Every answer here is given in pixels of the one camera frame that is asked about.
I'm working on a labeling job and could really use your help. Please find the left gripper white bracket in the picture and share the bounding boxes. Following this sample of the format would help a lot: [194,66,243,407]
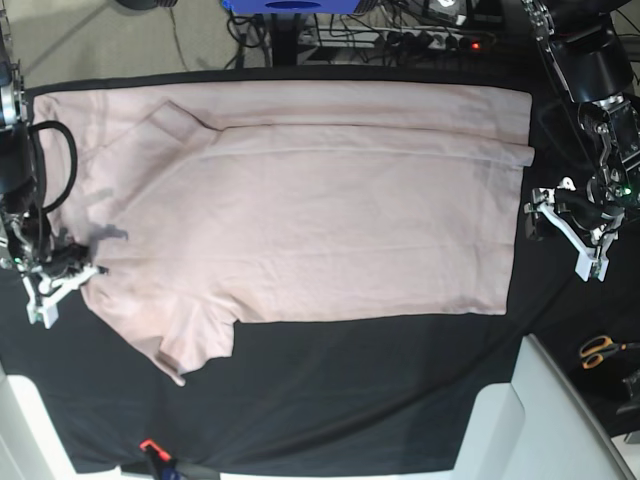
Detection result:
[523,177,624,281]

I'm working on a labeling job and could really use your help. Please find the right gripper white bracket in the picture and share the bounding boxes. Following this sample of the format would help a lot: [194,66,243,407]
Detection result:
[14,243,108,329]

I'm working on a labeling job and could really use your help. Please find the pink T-shirt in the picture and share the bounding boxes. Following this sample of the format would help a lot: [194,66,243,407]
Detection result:
[33,81,534,383]

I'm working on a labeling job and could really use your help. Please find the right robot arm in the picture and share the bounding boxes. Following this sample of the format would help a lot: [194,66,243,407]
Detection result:
[1,6,105,329]

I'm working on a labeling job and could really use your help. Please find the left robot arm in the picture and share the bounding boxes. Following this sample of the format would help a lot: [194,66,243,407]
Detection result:
[522,1,639,281]

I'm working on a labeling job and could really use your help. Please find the white bin left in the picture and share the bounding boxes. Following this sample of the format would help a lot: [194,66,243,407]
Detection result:
[1,369,76,480]

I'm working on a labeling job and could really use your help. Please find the white bin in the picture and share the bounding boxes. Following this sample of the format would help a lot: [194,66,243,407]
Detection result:
[1,369,76,480]
[451,335,635,480]

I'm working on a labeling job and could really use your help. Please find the white bin right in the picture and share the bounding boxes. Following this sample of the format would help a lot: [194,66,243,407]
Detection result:
[451,335,635,480]

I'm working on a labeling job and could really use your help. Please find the red black clamp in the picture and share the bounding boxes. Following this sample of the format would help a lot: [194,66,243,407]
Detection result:
[139,439,183,480]

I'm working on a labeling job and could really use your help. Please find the black table cloth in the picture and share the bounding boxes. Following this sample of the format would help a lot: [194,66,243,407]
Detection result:
[0,69,640,474]

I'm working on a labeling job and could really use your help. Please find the white power strip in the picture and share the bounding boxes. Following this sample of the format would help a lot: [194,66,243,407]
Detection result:
[298,25,481,51]

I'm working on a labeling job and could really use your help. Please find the blue plastic box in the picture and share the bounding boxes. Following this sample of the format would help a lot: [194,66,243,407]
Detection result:
[221,0,362,14]

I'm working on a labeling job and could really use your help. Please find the orange handled scissors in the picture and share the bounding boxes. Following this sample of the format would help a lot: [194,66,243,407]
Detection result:
[579,335,639,370]

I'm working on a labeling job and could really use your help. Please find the black table leg post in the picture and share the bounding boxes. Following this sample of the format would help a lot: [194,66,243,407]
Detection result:
[270,13,301,67]

